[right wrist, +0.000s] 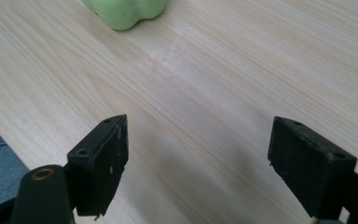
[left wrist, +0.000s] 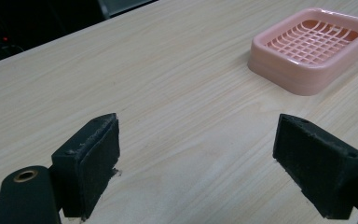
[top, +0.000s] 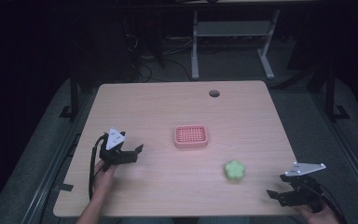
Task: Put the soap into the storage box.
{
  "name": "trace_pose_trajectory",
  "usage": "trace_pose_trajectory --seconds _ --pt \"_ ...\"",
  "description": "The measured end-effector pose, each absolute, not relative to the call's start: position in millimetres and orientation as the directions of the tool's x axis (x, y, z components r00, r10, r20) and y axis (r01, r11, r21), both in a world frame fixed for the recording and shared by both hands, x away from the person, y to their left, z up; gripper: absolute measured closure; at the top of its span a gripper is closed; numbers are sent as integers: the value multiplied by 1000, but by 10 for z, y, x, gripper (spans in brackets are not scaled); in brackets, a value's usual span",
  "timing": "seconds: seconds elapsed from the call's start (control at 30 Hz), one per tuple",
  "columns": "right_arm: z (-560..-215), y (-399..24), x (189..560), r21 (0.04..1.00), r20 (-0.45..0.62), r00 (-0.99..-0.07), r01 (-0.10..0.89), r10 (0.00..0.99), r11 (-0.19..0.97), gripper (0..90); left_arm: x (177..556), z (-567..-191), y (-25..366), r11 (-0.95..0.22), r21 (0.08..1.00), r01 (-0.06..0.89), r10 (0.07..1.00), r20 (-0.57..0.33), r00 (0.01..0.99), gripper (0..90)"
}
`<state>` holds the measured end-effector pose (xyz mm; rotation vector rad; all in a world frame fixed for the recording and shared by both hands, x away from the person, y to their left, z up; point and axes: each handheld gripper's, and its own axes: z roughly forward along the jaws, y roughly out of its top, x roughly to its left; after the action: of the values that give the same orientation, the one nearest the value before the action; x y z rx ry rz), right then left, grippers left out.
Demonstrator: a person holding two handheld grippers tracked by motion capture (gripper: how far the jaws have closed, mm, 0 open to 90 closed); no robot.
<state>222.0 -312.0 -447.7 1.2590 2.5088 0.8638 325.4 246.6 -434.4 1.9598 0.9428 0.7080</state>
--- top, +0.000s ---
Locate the person's left hand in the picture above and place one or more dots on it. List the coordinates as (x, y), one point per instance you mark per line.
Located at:
(103, 179)

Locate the black tape strip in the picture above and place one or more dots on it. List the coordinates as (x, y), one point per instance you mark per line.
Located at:
(64, 187)

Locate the person's right hand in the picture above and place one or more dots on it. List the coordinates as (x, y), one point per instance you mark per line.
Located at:
(320, 217)

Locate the white metal table frame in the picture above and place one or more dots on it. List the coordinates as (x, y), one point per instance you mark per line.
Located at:
(230, 28)

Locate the black metal stand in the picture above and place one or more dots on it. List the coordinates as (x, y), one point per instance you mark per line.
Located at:
(332, 93)
(73, 93)

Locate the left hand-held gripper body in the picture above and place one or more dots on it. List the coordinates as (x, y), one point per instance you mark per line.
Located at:
(114, 140)

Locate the pink soap dish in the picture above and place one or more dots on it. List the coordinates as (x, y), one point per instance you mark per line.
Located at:
(191, 136)

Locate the green flower-shaped soap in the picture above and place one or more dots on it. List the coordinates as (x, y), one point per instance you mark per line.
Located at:
(235, 170)

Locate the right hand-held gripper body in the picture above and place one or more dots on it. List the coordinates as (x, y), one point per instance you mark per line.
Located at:
(306, 186)

